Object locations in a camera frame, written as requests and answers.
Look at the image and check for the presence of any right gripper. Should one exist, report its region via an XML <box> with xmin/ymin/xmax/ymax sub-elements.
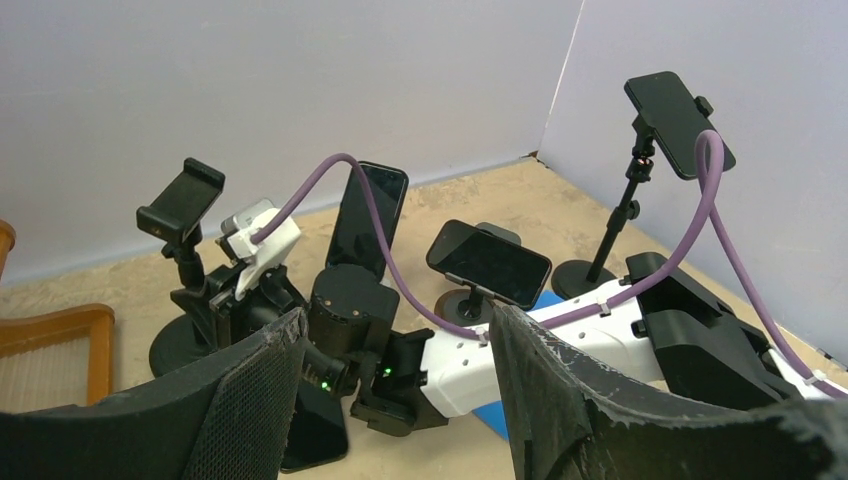
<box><xmin>170</xmin><ymin>265</ymin><xmax>307</xmax><ymax>345</ymax></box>

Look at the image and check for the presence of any black phone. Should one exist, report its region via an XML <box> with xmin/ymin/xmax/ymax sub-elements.
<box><xmin>624</xmin><ymin>71</ymin><xmax>714</xmax><ymax>180</ymax></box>
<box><xmin>426</xmin><ymin>219</ymin><xmax>552</xmax><ymax>309</ymax></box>
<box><xmin>326</xmin><ymin>161</ymin><xmax>409</xmax><ymax>281</ymax></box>

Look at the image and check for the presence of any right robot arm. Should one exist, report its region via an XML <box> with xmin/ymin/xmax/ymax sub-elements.
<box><xmin>172</xmin><ymin>266</ymin><xmax>845</xmax><ymax>437</ymax></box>

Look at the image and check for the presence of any black round-base phone stand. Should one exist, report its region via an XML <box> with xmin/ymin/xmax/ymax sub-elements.
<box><xmin>136</xmin><ymin>157</ymin><xmax>225</xmax><ymax>377</ymax></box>

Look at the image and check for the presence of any blue mat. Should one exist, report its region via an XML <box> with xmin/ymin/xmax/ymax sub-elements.
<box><xmin>473</xmin><ymin>290</ymin><xmax>568</xmax><ymax>442</ymax></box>

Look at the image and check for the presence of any black phone on tall stand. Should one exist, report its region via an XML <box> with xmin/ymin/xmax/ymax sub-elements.
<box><xmin>624</xmin><ymin>71</ymin><xmax>714</xmax><ymax>180</ymax></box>

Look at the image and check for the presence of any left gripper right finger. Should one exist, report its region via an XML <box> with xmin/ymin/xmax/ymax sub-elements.
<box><xmin>490</xmin><ymin>306</ymin><xmax>847</xmax><ymax>479</ymax></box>

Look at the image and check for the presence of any black smartphone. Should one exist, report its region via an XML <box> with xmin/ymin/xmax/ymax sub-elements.
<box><xmin>280</xmin><ymin>381</ymin><xmax>349</xmax><ymax>473</ymax></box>

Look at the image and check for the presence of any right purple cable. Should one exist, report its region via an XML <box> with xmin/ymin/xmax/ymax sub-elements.
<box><xmin>250</xmin><ymin>129</ymin><xmax>848</xmax><ymax>400</ymax></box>

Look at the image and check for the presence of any orange wooden rack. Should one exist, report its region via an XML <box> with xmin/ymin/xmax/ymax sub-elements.
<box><xmin>0</xmin><ymin>218</ymin><xmax>117</xmax><ymax>415</ymax></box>

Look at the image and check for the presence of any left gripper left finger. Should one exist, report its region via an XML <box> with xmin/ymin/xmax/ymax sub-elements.
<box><xmin>1</xmin><ymin>308</ymin><xmax>308</xmax><ymax>479</ymax></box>

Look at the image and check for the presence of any tall black phone stand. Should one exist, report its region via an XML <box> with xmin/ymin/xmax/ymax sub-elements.
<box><xmin>551</xmin><ymin>95</ymin><xmax>715</xmax><ymax>301</ymax></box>

